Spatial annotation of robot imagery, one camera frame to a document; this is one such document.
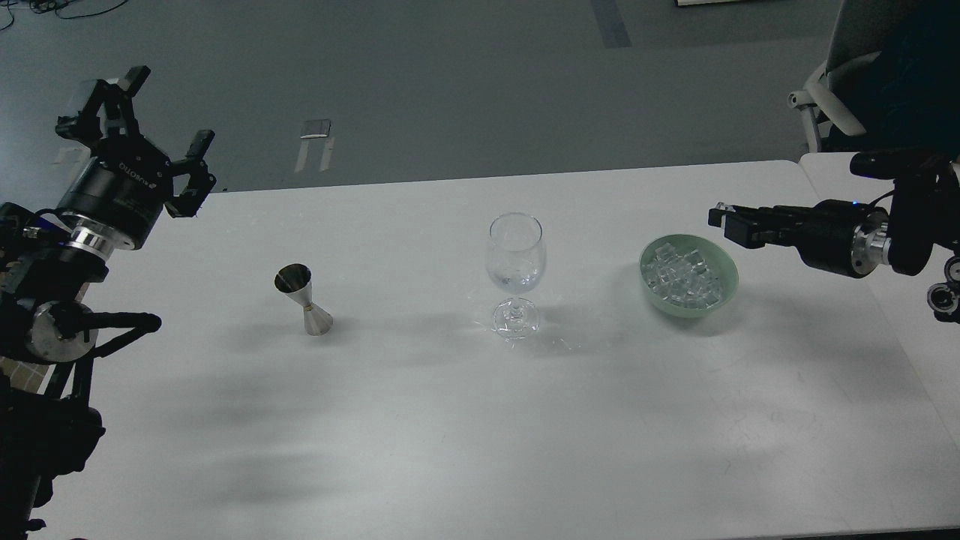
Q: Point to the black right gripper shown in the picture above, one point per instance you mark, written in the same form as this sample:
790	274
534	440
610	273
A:
840	237

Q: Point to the grey office chair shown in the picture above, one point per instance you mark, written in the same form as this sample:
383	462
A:
857	36

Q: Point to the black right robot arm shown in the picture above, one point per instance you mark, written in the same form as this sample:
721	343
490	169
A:
923	214

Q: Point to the steel cocktail jigger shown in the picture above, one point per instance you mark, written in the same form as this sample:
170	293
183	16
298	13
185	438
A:
295	282

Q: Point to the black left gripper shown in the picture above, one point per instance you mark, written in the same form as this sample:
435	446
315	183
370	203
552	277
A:
126	184

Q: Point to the clear ice cubes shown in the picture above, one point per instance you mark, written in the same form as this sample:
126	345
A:
682	277

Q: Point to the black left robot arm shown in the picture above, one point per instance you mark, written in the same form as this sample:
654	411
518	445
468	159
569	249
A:
50	256

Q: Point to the clear wine glass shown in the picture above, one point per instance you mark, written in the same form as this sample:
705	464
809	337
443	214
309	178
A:
515	261

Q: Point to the person in teal sweater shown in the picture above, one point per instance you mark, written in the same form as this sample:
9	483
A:
908	97

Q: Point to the green bowl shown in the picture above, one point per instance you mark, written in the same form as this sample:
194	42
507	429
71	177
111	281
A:
718	259

